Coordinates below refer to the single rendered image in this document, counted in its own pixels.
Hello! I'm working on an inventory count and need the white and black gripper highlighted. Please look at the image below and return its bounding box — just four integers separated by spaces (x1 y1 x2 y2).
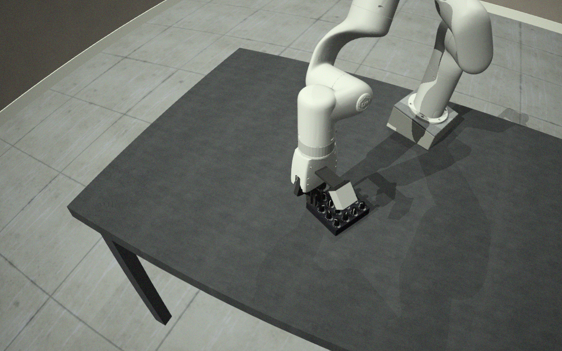
291 143 338 207

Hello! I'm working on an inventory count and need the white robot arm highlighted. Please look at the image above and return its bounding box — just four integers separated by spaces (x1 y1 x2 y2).
298 0 493 210

